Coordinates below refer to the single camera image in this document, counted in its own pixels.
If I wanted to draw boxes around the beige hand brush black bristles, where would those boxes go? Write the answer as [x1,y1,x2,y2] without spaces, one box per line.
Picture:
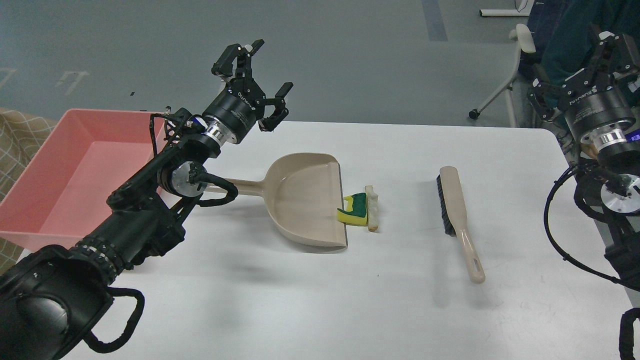
[436,165,486,284]

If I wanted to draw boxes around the person in dark clothes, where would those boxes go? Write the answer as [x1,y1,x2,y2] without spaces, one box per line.
[519,0,640,85]

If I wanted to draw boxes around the beige plastic dustpan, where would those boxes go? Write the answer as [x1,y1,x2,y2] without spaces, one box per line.
[228,152,348,248]

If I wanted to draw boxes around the white desk base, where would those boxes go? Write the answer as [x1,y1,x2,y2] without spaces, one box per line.
[478,0,535,18]

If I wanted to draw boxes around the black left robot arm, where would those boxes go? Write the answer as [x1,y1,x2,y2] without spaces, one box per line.
[1,39,293,360]

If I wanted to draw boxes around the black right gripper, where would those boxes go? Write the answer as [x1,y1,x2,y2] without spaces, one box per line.
[530,23,640,143]

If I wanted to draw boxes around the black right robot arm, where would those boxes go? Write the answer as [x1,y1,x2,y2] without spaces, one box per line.
[528,25,640,292]

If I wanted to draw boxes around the white office chair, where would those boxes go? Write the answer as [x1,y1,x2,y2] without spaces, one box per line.
[468,23,537,128]

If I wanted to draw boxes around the pink plastic bin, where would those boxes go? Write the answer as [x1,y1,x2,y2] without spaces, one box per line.
[0,109,153,252]

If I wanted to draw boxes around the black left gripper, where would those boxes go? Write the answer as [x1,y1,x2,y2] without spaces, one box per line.
[202,39,294,145]

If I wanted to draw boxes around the beige checkered cloth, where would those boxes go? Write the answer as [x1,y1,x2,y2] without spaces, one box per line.
[0,107,58,275]

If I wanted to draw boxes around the yellow green sponge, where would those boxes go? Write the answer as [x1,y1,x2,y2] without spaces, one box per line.
[336,192,369,227]

